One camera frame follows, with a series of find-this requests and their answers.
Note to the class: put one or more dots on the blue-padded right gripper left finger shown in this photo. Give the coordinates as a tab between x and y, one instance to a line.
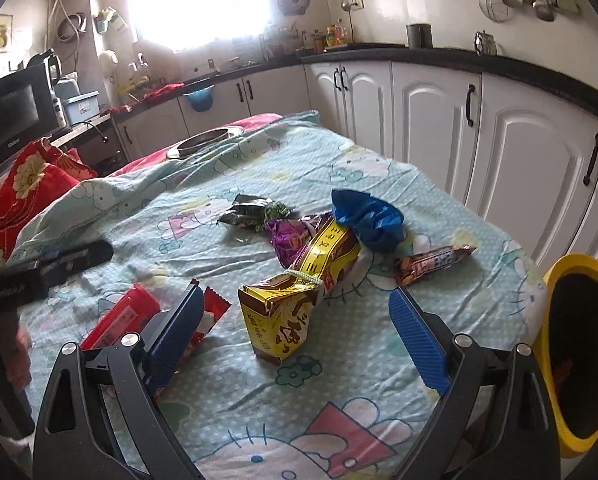
166	337

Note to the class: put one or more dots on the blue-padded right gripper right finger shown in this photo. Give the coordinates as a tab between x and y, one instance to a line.
427	340

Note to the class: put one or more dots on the red snack wrapper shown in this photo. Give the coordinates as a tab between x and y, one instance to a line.
133	311

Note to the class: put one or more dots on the brown candy bar wrapper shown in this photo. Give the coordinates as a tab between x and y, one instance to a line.
412	268

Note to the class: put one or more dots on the blue plastic bag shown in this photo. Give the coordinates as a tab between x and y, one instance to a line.
376	223

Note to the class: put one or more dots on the purple snack bag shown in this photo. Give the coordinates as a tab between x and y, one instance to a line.
289	236

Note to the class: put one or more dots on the yellow trash bin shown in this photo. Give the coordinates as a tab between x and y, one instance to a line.
567	351

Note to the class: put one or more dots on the person's left hand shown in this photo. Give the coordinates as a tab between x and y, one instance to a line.
18	368

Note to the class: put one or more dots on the red floral pillow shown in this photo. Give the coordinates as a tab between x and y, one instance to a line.
41	174

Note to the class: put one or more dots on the cartoon print bed sheet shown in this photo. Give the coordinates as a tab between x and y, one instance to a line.
349	403

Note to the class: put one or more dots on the dark green wrapper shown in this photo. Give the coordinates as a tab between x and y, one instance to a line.
253	212

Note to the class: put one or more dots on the white storage box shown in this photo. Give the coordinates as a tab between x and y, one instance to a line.
81	108

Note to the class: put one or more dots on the metal plate on bed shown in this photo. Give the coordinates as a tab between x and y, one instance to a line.
199	141

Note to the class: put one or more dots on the blue hanging basin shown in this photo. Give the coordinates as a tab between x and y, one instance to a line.
201	100

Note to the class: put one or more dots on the steel teapot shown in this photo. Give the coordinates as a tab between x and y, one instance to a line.
484	43

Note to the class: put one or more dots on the dark metal canister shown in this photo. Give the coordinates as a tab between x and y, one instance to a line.
419	36

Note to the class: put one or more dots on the wire mesh skimmer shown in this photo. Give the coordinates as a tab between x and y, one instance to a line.
494	10

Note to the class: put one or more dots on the round wall fan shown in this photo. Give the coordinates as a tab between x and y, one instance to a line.
293	7

